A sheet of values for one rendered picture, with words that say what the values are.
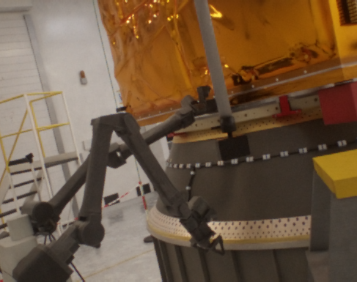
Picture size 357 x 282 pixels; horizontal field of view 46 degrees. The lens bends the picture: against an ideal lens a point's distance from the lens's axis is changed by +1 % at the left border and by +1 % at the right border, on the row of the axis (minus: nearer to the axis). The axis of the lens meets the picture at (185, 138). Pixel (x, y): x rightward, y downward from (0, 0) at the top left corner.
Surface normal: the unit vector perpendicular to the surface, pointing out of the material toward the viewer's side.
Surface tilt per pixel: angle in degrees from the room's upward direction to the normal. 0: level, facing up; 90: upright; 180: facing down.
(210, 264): 90
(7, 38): 90
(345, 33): 89
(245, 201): 62
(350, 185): 90
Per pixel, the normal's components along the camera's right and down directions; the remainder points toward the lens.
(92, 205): 0.55, -0.27
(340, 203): -0.18, 0.04
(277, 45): -0.84, 0.23
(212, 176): -0.72, -0.29
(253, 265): -0.55, 0.17
